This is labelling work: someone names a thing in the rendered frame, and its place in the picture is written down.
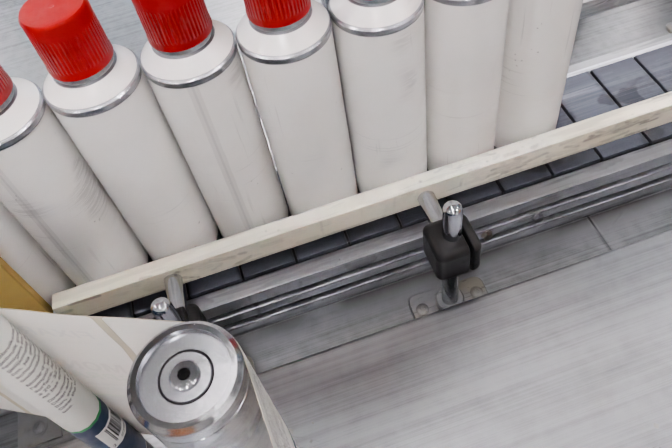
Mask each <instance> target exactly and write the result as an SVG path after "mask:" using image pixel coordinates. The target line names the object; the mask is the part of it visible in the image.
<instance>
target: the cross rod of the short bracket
mask: <svg viewBox="0 0 672 448"><path fill-rule="evenodd" d="M417 200H418V203H419V205H420V207H421V209H422V211H423V213H424V215H425V217H426V219H427V221H428V223H432V222H435V221H438V220H441V219H442V215H443V209H442V207H441V205H440V204H439V202H438V200H437V198H436V196H435V194H434V192H433V191H424V192H422V193H421V194H420V195H419V196H418V199H417Z"/></svg>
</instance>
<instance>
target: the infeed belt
mask: <svg viewBox="0 0 672 448"><path fill-rule="evenodd" d="M671 91H672V44H671V45H668V46H665V47H661V48H658V49H655V50H652V51H649V52H646V53H643V54H640V55H636V56H635V57H634V59H633V58H632V57H630V58H627V59H624V60H621V61H618V62H615V63H612V64H608V65H605V66H602V67H599V68H596V69H593V70H591V72H589V71H587V72H584V73H580V74H577V75H574V76H571V77H568V78H566V83H565V87H564V92H563V97H562V102H561V106H560V111H559V116H558V120H557V125H556V129H558V128H561V127H564V126H567V125H570V124H573V123H576V122H579V121H582V120H585V119H589V118H592V117H595V116H598V115H601V114H604V113H607V112H610V111H613V110H616V109H619V108H622V107H625V106H628V105H631V104H634V103H637V102H640V101H643V100H646V99H650V98H653V97H656V96H659V95H662V94H665V93H668V92H671ZM669 139H672V122H669V123H666V124H663V125H660V126H657V127H654V128H651V129H648V130H645V131H642V132H639V133H636V134H633V135H630V136H627V137H624V138H621V139H618V140H615V141H612V142H609V143H606V144H603V145H600V146H597V147H594V148H591V149H588V150H585V151H582V152H579V153H576V154H573V155H570V156H567V157H564V158H561V159H558V160H555V161H552V162H549V163H546V164H543V165H540V166H537V167H534V168H531V169H528V170H525V171H522V172H519V173H516V174H513V175H510V176H507V177H504V178H501V179H498V180H495V181H492V182H489V183H486V184H483V185H480V186H477V187H474V188H471V189H467V190H464V191H461V192H458V193H455V194H452V195H449V196H446V197H443V198H440V199H437V200H438V202H439V204H440V205H441V207H442V209H443V206H444V204H445V203H446V202H448V201H450V200H455V201H458V202H459V203H460V204H461V205H462V207H463V208H465V207H468V206H471V205H474V204H477V203H480V202H483V201H486V200H489V199H492V198H495V197H498V196H501V195H504V194H507V193H510V192H513V191H516V190H519V189H522V188H525V187H528V186H531V185H534V184H537V183H540V182H543V181H546V180H549V179H552V178H555V177H558V176H561V175H564V174H567V173H570V172H573V171H576V170H579V169H582V168H585V167H588V166H591V165H594V164H597V163H600V162H603V161H606V160H609V159H612V158H615V157H618V156H621V155H624V154H627V153H630V152H633V151H636V150H639V149H642V148H645V147H648V146H651V145H654V144H657V143H660V142H663V141H666V140H669ZM424 221H427V219H426V217H425V215H424V213H423V211H422V209H421V207H420V205H419V206H416V207H413V208H410V209H407V210H404V211H401V212H398V213H395V214H392V215H389V216H386V217H383V218H380V219H377V220H374V221H371V222H368V223H365V224H362V225H359V226H356V227H353V228H350V229H347V230H344V231H341V232H338V233H335V234H332V235H329V236H326V237H323V238H320V239H317V240H314V241H311V242H308V243H305V244H302V245H299V246H296V247H293V248H290V249H287V250H284V251H281V252H278V253H275V254H272V255H269V256H266V257H263V258H260V259H257V260H254V261H251V262H248V263H245V264H242V265H239V266H236V267H233V268H230V269H227V270H224V271H221V272H218V273H215V274H212V275H209V276H206V277H203V278H200V279H197V280H194V281H191V282H188V283H185V284H184V289H185V295H186V300H187V301H188V300H191V299H194V298H197V297H200V296H203V295H206V294H209V293H212V292H215V291H218V290H221V289H224V288H227V287H230V286H233V285H236V284H238V283H241V282H244V281H247V280H250V279H253V278H256V277H259V276H262V275H265V274H268V273H271V272H274V271H277V270H280V269H283V268H286V267H289V266H292V265H295V264H298V263H301V262H304V261H307V260H310V259H313V258H316V257H319V256H322V255H325V254H328V253H331V252H334V251H337V250H340V249H343V248H346V247H349V246H352V245H355V244H358V243H361V242H364V241H367V240H370V239H373V238H376V237H379V236H382V235H385V234H388V233H391V232H394V231H397V230H400V229H403V228H406V227H409V226H412V225H415V224H418V223H421V222H424ZM159 297H165V298H167V297H166V291H165V290H164V291H161V292H158V293H155V294H152V295H149V296H146V297H143V298H140V299H137V300H134V301H131V302H127V303H124V304H121V305H118V306H115V307H112V308H109V309H106V310H103V311H100V312H97V313H94V314H91V315H88V316H102V317H124V318H137V317H140V316H143V315H146V314H149V313H151V309H150V307H151V304H152V302H153V301H154V300H155V299H157V298H159Z"/></svg>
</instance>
